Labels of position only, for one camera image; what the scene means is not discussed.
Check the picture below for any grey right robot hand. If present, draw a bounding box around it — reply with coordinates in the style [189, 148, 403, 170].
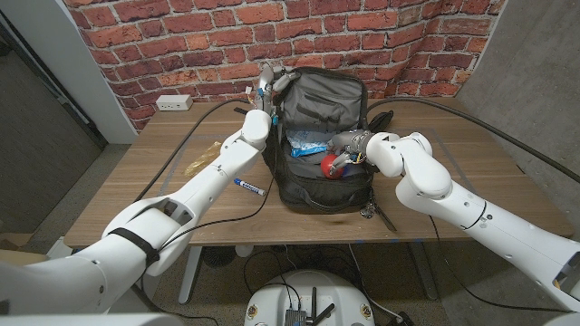
[326, 129, 373, 177]

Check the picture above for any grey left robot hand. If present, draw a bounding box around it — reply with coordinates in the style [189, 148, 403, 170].
[255, 62, 303, 114]

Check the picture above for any red ball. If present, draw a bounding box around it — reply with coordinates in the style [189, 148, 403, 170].
[320, 153, 345, 180]

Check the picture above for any black backpack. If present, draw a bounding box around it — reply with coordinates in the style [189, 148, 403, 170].
[234, 66, 398, 232]

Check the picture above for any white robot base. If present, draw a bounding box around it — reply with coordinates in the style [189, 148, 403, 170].
[243, 270, 376, 326]

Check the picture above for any blue and white marker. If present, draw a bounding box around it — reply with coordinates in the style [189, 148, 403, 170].
[233, 177, 266, 197]

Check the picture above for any blue and white plastic package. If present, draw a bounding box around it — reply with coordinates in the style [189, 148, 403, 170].
[285, 129, 341, 158]

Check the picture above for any white power outlet box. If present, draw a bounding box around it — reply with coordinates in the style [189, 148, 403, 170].
[155, 94, 194, 112]

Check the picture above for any red brick print backdrop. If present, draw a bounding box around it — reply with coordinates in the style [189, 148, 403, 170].
[63, 0, 507, 132]

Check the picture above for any golden plastic wrapper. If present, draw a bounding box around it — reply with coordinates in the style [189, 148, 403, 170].
[183, 140, 223, 177]

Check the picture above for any dark table leg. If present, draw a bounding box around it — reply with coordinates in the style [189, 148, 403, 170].
[409, 242, 440, 302]

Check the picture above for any white table leg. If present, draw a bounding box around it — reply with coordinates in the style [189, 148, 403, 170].
[178, 246, 204, 305]

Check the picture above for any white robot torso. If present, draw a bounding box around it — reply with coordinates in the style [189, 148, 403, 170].
[0, 312, 185, 326]

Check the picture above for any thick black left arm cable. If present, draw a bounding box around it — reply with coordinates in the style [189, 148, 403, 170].
[133, 98, 252, 203]

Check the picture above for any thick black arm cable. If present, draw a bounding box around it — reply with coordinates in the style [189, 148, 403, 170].
[366, 96, 580, 185]
[133, 98, 252, 203]

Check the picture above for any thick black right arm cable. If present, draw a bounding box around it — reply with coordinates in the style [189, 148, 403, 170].
[366, 96, 580, 185]

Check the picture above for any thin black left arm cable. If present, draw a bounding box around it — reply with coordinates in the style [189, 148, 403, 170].
[158, 174, 276, 250]

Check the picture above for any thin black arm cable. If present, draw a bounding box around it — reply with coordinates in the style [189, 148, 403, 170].
[428, 215, 575, 313]
[158, 174, 276, 250]

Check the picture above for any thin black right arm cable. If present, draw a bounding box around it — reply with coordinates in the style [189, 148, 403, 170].
[428, 215, 575, 313]

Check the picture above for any black floor cable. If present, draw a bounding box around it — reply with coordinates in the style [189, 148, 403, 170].
[243, 248, 303, 313]

